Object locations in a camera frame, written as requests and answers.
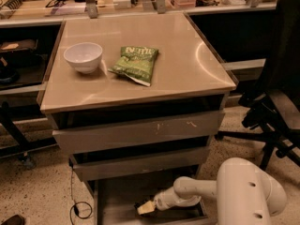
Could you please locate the green chip bag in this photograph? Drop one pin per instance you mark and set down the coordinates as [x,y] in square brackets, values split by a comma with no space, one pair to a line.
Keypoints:
[136,63]

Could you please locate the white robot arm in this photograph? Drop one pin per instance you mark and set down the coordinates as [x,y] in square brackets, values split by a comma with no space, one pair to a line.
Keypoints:
[245,194]

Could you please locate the dark blue rxbar wrapper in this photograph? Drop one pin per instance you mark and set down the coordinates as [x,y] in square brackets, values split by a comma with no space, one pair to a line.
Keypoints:
[138,203]

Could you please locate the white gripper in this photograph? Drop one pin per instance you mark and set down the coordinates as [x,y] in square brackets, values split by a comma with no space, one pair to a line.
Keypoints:
[161,201]

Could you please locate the white ceramic bowl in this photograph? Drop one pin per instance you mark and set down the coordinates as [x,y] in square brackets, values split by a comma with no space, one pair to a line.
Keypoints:
[84,57]

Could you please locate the open bottom drawer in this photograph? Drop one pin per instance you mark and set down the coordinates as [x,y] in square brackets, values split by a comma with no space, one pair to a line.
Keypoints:
[115,199]

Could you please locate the black cart leg with caster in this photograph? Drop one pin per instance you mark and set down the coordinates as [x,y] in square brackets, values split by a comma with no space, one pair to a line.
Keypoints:
[23,147]

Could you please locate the dark shoe tip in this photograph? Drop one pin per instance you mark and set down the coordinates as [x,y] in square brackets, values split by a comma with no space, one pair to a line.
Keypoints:
[14,220]

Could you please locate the metal coil stand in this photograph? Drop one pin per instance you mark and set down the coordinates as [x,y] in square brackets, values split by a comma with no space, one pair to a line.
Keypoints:
[7,10]

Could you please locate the top grey drawer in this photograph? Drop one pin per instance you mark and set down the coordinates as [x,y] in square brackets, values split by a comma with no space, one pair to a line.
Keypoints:
[157,130]

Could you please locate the grey drawer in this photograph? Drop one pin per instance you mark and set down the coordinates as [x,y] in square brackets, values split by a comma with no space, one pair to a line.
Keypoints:
[143,164]
[157,130]

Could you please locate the grey drawer cabinet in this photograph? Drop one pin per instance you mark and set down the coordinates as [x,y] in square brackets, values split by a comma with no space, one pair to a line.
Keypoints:
[134,102]

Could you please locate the middle grey drawer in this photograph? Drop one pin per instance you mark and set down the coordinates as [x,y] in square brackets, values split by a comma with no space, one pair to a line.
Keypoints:
[143,164]

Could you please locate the black office chair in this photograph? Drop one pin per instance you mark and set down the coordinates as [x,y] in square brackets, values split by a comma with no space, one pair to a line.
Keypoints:
[273,101]

